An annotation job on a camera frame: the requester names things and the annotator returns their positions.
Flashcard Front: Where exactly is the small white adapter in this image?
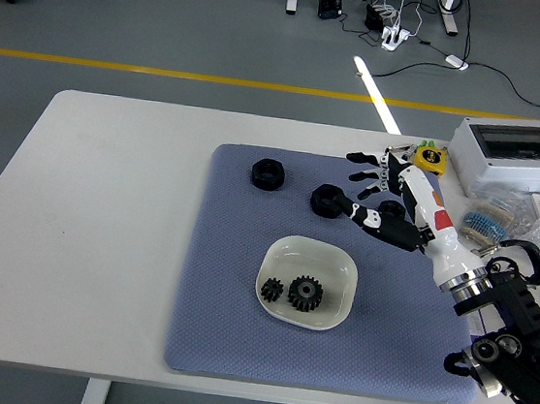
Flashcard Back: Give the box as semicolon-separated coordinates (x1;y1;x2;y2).
442;52;470;72

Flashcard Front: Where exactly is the white table leg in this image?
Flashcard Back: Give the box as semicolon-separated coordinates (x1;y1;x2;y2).
79;377;112;404

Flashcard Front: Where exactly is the clear bag of resistor strips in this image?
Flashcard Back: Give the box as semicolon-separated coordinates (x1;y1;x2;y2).
457;187;540;262

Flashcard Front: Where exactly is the blue-grey quilted mat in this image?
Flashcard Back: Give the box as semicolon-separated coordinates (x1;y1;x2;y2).
161;138;502;404

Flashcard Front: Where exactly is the white power strip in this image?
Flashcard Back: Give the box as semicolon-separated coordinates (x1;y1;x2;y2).
379;23;412;53

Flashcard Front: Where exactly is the long black floor cable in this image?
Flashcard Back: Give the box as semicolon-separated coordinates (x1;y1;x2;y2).
354;48;540;114

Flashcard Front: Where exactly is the black power adapter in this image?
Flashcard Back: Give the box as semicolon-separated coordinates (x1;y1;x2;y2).
315;0;344;22

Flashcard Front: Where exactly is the grey electrical enclosure box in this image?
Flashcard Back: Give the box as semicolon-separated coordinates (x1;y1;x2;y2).
442;109;540;207

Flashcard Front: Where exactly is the black charger block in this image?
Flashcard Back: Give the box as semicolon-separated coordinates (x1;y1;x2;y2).
362;2;389;33

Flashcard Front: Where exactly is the white square dish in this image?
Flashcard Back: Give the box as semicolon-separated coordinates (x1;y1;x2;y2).
249;231;363;335

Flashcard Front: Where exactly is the yellow tape measure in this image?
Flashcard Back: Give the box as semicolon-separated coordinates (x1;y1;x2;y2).
410;144;449;177

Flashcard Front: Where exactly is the large black gear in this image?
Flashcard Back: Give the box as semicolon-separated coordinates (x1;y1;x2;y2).
285;271;326;315

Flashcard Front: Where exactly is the small black gear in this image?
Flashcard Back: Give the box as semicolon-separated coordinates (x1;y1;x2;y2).
258;275;287;306

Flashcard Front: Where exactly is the small black hex nut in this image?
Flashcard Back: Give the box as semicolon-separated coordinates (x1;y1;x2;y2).
375;198;405;222

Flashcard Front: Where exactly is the white charging cable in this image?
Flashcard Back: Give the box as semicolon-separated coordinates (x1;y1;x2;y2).
380;0;433;39

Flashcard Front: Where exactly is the large black hex nut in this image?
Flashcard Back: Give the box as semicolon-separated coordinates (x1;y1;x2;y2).
308;181;350;220
248;156;287;194

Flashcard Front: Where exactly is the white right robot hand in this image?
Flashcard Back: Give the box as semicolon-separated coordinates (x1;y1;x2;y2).
326;143;498;292

